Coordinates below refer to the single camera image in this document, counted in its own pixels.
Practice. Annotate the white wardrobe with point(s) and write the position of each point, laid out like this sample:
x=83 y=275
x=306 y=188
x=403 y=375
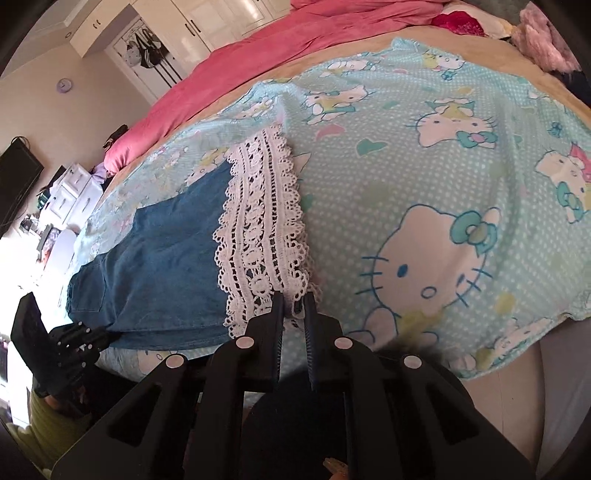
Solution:
x=152 y=14

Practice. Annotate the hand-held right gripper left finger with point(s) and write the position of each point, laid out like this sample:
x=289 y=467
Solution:
x=278 y=332

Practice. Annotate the pink duvet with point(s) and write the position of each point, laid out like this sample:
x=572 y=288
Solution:
x=258 y=60

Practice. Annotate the white yellow pillow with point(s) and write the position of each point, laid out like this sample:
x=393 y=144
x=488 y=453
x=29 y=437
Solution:
x=496 y=21

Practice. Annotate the purple wall clock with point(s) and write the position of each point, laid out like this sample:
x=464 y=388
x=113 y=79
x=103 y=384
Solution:
x=63 y=85

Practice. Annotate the denim pants with lace trim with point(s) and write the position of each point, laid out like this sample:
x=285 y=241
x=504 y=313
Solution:
x=161 y=277

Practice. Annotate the red lace cloth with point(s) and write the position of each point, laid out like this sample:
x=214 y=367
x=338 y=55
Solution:
x=457 y=23

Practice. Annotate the black hanging bag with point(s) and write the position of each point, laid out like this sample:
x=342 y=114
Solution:
x=150 y=50

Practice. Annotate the white hanging bag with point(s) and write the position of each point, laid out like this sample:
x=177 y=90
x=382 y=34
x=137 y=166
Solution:
x=132 y=53

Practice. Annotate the white dresser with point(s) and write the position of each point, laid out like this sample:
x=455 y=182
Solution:
x=74 y=189

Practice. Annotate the white rounded seat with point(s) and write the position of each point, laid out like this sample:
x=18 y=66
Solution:
x=62 y=251

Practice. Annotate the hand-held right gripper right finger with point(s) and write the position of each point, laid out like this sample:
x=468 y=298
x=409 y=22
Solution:
x=310 y=341

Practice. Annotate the tan bed sheet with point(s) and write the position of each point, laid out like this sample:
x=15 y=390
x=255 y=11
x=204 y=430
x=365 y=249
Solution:
x=508 y=60

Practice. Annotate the black wall television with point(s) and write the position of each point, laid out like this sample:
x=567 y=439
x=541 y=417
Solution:
x=16 y=184

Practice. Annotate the dark brown handbag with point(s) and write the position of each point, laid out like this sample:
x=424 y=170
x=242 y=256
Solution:
x=115 y=134

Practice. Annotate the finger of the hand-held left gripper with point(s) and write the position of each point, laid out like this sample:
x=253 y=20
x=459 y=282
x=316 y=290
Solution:
x=85 y=353
x=76 y=333

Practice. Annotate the cyan cat printed blanket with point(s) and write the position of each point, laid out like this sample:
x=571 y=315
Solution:
x=415 y=184

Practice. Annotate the lilac cloth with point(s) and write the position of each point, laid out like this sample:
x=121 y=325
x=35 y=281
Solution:
x=99 y=171

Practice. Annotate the white bed base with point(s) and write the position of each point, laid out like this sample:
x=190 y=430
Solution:
x=563 y=369

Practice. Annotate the lilac fuzzy plush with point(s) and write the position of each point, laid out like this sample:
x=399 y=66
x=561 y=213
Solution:
x=545 y=32

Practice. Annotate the person's left forearm green sleeve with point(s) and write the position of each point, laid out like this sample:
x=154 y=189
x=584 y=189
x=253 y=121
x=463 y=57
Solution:
x=60 y=424

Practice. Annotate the dark cloth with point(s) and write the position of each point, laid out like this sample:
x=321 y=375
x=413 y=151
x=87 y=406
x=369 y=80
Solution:
x=577 y=85

